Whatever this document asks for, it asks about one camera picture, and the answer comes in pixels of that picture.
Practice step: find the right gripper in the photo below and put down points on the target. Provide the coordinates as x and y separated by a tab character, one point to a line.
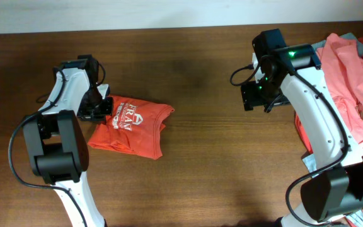
251	98

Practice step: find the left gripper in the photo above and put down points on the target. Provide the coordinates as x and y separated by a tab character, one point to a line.
99	116

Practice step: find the orange soccer t-shirt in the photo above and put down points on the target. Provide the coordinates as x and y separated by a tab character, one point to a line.
133	128

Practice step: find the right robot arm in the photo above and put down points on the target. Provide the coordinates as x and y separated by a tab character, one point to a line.
292	75

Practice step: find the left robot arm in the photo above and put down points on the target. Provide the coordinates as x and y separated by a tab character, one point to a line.
56	147

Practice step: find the pink t-shirt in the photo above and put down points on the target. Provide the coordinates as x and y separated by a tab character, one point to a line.
348	88

